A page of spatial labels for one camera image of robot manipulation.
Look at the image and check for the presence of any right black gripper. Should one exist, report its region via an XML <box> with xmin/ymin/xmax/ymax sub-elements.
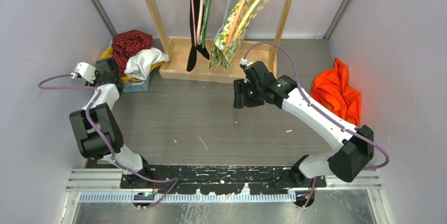
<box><xmin>233</xmin><ymin>79</ymin><xmax>265</xmax><ymax>110</ymax></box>

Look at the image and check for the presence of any lemon print skirt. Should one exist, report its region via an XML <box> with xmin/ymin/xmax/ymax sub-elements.
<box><xmin>208</xmin><ymin>0</ymin><xmax>254</xmax><ymax>73</ymax></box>

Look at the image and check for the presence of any yellow hanger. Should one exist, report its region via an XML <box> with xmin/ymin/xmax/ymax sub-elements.
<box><xmin>231</xmin><ymin>0</ymin><xmax>270</xmax><ymax>41</ymax></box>

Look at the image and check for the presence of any black skirt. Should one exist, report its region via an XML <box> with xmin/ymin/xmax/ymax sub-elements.
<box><xmin>186</xmin><ymin>0</ymin><xmax>210</xmax><ymax>72</ymax></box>

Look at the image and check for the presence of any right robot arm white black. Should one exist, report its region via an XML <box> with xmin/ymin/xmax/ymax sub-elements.
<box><xmin>234</xmin><ymin>59</ymin><xmax>374</xmax><ymax>188</ymax></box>

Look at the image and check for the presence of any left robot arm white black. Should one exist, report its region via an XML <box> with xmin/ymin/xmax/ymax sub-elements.
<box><xmin>69</xmin><ymin>57</ymin><xmax>154</xmax><ymax>189</ymax></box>

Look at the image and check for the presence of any beige hanger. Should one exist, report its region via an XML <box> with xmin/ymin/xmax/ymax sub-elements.
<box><xmin>196</xmin><ymin>0</ymin><xmax>203</xmax><ymax>45</ymax></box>

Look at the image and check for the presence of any wooden hanger rack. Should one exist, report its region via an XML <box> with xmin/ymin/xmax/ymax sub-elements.
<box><xmin>145</xmin><ymin>0</ymin><xmax>293</xmax><ymax>83</ymax></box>

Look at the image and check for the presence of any pink hanger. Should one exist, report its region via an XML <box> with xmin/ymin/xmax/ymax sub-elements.
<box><xmin>190</xmin><ymin>0</ymin><xmax>197</xmax><ymax>46</ymax></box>

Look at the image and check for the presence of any orange garment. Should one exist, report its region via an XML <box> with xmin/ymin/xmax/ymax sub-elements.
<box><xmin>310</xmin><ymin>59</ymin><xmax>362</xmax><ymax>126</ymax></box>

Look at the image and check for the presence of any light blue plastic basket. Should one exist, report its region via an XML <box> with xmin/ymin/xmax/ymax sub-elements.
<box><xmin>123</xmin><ymin>76</ymin><xmax>150</xmax><ymax>93</ymax></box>

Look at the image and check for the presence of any white garment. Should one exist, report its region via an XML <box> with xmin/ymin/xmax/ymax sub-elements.
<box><xmin>124</xmin><ymin>47</ymin><xmax>169</xmax><ymax>81</ymax></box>

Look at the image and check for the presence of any red polka dot garment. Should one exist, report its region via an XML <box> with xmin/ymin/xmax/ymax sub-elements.
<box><xmin>111</xmin><ymin>30</ymin><xmax>153</xmax><ymax>77</ymax></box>

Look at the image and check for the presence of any mustard yellow garment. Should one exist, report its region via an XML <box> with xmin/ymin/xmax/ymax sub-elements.
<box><xmin>99</xmin><ymin>47</ymin><xmax>170</xmax><ymax>83</ymax></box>

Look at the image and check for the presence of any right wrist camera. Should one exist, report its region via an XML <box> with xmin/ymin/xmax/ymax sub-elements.
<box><xmin>239</xmin><ymin>58</ymin><xmax>252</xmax><ymax>69</ymax></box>

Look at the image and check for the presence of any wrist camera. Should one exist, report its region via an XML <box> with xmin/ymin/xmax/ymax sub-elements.
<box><xmin>70</xmin><ymin>62</ymin><xmax>97</xmax><ymax>84</ymax></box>
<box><xmin>239</xmin><ymin>58</ymin><xmax>252</xmax><ymax>69</ymax></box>

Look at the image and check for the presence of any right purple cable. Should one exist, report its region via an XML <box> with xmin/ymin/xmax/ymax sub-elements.
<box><xmin>242</xmin><ymin>42</ymin><xmax>391</xmax><ymax>209</ymax></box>

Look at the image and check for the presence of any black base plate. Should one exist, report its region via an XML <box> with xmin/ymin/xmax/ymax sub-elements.
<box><xmin>120</xmin><ymin>164</ymin><xmax>327</xmax><ymax>196</ymax></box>

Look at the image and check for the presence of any aluminium slotted rail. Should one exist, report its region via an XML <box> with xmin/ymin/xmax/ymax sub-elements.
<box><xmin>79</xmin><ymin>191</ymin><xmax>296</xmax><ymax>203</ymax></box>

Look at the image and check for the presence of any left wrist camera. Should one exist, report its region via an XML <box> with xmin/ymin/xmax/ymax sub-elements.
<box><xmin>70</xmin><ymin>62</ymin><xmax>97</xmax><ymax>84</ymax></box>

